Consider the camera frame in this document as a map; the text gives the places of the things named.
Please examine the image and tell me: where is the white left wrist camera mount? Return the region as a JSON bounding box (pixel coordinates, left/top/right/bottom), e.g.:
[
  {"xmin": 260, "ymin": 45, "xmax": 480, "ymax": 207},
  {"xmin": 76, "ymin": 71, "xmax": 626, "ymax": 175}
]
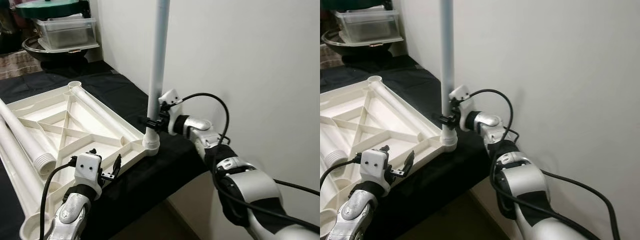
[
  {"xmin": 74, "ymin": 152, "xmax": 104, "ymax": 188},
  {"xmin": 359, "ymin": 148, "xmax": 392, "ymax": 185}
]

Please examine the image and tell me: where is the black tablecloth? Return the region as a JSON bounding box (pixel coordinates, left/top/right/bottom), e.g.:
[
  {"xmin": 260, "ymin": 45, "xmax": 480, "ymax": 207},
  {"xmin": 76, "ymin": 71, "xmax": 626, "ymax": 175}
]
[
  {"xmin": 0, "ymin": 60, "xmax": 213, "ymax": 240},
  {"xmin": 320, "ymin": 55, "xmax": 493, "ymax": 240}
]

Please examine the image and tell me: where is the patterned cloth covered stand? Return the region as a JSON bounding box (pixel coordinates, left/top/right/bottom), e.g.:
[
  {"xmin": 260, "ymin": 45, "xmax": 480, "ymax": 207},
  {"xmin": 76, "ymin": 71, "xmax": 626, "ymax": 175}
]
[
  {"xmin": 0, "ymin": 50, "xmax": 43, "ymax": 81},
  {"xmin": 320, "ymin": 45, "xmax": 341, "ymax": 71}
]

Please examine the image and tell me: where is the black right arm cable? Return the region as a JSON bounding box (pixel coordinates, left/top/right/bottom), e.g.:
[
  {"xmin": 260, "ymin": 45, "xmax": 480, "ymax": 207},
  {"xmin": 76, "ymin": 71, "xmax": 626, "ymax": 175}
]
[
  {"xmin": 177, "ymin": 92, "xmax": 321, "ymax": 233},
  {"xmin": 470, "ymin": 89, "xmax": 621, "ymax": 240}
]

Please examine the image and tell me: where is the black wok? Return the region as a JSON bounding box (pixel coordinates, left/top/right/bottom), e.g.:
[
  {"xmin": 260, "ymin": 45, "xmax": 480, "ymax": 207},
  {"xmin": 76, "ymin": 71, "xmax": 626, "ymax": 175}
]
[
  {"xmin": 21, "ymin": 36, "xmax": 101, "ymax": 63},
  {"xmin": 322, "ymin": 30, "xmax": 406, "ymax": 56}
]

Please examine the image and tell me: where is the green pot lid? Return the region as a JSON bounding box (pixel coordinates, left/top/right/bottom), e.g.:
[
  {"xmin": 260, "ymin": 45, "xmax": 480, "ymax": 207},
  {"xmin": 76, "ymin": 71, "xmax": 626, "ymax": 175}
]
[
  {"xmin": 15, "ymin": 0, "xmax": 83, "ymax": 20},
  {"xmin": 320, "ymin": 0, "xmax": 388, "ymax": 10}
]

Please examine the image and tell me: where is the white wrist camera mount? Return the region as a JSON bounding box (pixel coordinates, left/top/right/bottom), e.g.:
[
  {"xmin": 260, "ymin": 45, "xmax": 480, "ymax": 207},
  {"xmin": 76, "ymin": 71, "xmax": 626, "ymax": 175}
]
[
  {"xmin": 74, "ymin": 152, "xmax": 104, "ymax": 188},
  {"xmin": 359, "ymin": 148, "xmax": 392, "ymax": 185},
  {"xmin": 159, "ymin": 89, "xmax": 183, "ymax": 135},
  {"xmin": 449, "ymin": 85, "xmax": 473, "ymax": 128}
]

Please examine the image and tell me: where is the clear plastic container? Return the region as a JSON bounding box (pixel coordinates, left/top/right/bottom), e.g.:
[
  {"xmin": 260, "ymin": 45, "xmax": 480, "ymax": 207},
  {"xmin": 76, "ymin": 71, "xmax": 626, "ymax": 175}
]
[
  {"xmin": 36, "ymin": 16, "xmax": 98, "ymax": 51},
  {"xmin": 335, "ymin": 9, "xmax": 403, "ymax": 45}
]

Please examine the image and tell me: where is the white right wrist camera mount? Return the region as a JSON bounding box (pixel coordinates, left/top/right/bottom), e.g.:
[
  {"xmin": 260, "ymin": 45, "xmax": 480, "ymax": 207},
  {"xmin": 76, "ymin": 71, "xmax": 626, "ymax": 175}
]
[
  {"xmin": 159, "ymin": 89, "xmax": 183, "ymax": 135},
  {"xmin": 449, "ymin": 85, "xmax": 473, "ymax": 128}
]

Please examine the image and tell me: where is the white plastic table leg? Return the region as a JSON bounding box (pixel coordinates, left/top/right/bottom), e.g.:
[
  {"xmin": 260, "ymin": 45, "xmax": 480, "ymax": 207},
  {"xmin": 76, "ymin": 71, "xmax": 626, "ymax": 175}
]
[
  {"xmin": 0, "ymin": 97, "xmax": 57, "ymax": 176},
  {"xmin": 320, "ymin": 135, "xmax": 349, "ymax": 169},
  {"xmin": 440, "ymin": 0, "xmax": 458, "ymax": 151},
  {"xmin": 67, "ymin": 82, "xmax": 148, "ymax": 146},
  {"xmin": 142, "ymin": 0, "xmax": 171, "ymax": 157},
  {"xmin": 0, "ymin": 117, "xmax": 38, "ymax": 206},
  {"xmin": 367, "ymin": 77, "xmax": 446, "ymax": 143}
]

